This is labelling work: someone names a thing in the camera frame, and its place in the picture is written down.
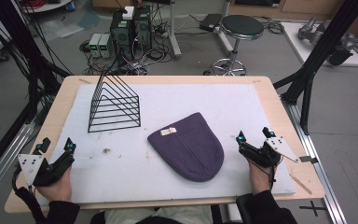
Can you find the person's right hand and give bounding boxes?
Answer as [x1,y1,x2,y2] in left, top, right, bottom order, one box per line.
[247,159,277,196]

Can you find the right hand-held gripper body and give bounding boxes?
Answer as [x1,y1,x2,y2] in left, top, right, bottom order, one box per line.
[238,136,299,169]

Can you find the right hand-held gripper cable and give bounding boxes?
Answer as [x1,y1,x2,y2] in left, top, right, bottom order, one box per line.
[268,163,278,191]

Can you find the black flat box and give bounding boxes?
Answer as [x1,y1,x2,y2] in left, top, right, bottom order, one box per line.
[199,12,224,33]

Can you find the white round table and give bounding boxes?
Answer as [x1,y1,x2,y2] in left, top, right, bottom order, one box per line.
[20,0,73,14]

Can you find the person's left hand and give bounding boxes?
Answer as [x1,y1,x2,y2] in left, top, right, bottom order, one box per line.
[36,166,73,203]

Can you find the white platform board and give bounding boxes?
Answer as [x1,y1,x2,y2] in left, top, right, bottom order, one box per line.
[281,21,358,68]

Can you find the purple knitted beanie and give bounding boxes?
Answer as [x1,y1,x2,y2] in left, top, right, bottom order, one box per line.
[146,112,226,183]

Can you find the thin wooden stick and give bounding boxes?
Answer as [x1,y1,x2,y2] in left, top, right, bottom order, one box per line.
[291,175,313,196]

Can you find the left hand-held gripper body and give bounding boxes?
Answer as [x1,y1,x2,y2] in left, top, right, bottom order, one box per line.
[17,151,76,188]

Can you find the black computer tower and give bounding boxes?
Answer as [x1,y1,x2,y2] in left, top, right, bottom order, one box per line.
[132,5,154,52]
[109,8,135,62]

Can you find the aluminium rail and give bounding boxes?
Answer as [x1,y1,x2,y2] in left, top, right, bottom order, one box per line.
[0,122,36,208]
[281,96,349,224]

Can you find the hand-held gripper cable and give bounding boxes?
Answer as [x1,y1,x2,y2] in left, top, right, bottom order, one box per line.
[11,167,48,224]
[268,163,278,191]

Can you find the grey desk leg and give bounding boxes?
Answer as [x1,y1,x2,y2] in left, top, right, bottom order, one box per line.
[167,0,183,61]

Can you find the black metal frame stand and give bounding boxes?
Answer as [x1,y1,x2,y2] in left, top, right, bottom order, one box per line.
[0,0,73,185]
[273,0,358,135]

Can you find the black wire file rack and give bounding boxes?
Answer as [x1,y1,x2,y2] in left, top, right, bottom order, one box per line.
[87,65,142,133]

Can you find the white foam mat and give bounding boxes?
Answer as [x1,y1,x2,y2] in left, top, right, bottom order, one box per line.
[47,82,296,205]

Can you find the left hand-held gripper cable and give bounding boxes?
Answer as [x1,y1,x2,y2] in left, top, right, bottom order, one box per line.
[11,167,48,224]

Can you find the grey power supply unit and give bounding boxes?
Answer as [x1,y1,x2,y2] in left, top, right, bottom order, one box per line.
[98,33,114,59]
[89,33,103,59]

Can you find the black round stool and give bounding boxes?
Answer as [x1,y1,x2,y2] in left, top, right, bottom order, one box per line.
[210,14,266,77]

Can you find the person's light trousers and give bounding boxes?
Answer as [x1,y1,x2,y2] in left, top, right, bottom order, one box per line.
[89,204,223,224]

